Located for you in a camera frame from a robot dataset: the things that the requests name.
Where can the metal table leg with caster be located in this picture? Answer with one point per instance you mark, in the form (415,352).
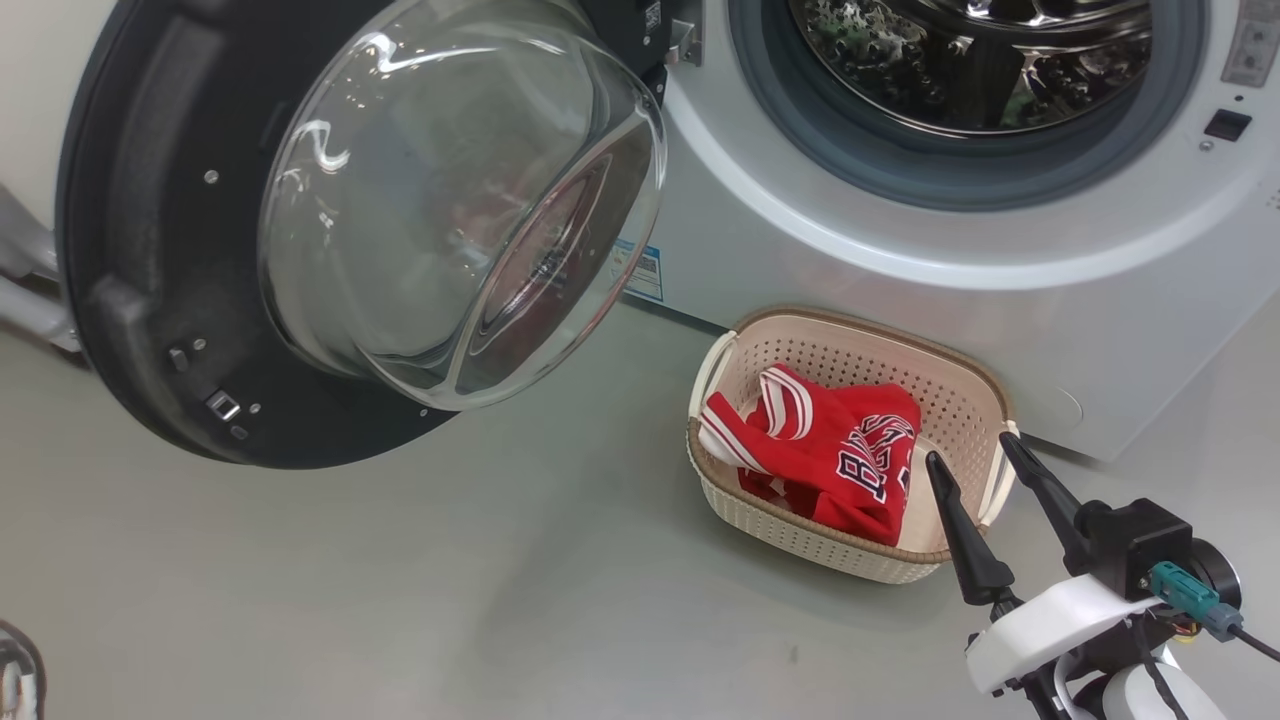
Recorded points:
(30,300)

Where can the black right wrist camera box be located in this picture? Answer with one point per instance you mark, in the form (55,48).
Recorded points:
(1135,545)

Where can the grey rubber door gasket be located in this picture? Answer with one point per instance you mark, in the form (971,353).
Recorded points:
(780,130)

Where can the white front-load washing machine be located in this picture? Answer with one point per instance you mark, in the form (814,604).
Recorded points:
(900,260)

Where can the steel washer drum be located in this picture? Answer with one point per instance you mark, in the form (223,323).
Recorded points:
(960,60)

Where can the cream perforated laundry basket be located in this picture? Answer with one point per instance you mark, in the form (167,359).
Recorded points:
(960,400)

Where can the black round glass washer door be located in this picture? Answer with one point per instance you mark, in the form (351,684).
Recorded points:
(150,250)

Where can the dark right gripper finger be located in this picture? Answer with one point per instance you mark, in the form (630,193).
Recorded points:
(975,560)
(1045,485)

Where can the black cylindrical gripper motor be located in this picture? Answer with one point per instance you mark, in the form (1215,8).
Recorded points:
(1218,575)

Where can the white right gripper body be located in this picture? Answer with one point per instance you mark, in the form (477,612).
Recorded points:
(1050,625)

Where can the blue white energy label sticker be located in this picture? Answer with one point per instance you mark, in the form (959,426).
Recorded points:
(645,275)

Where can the red jersey with white stripes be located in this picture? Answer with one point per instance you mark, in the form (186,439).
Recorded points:
(830,450)

